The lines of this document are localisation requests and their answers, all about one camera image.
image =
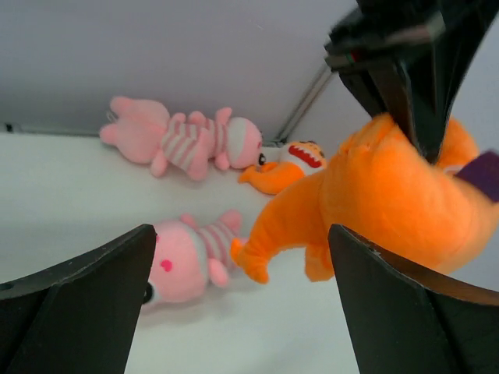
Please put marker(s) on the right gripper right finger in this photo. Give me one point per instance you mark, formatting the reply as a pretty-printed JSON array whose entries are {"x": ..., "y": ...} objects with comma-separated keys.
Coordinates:
[{"x": 405, "y": 318}]

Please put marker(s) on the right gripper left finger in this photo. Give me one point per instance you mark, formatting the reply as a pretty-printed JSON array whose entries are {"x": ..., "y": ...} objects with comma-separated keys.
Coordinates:
[{"x": 78, "y": 316}]

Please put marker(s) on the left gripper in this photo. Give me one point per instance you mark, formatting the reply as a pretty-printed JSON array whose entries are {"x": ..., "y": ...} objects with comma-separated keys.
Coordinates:
[{"x": 417, "y": 95}]

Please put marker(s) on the orange shark plush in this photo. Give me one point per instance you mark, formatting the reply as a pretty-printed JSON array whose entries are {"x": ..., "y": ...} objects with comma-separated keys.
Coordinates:
[
  {"x": 379, "y": 186},
  {"x": 297, "y": 159}
]

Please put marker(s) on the pink striped plush centre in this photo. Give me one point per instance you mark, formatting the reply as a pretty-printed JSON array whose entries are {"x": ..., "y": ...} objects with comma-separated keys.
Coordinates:
[{"x": 188, "y": 257}]

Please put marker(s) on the pink striped plush near wall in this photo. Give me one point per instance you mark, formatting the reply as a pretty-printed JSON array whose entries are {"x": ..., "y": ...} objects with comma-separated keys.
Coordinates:
[{"x": 144, "y": 132}]

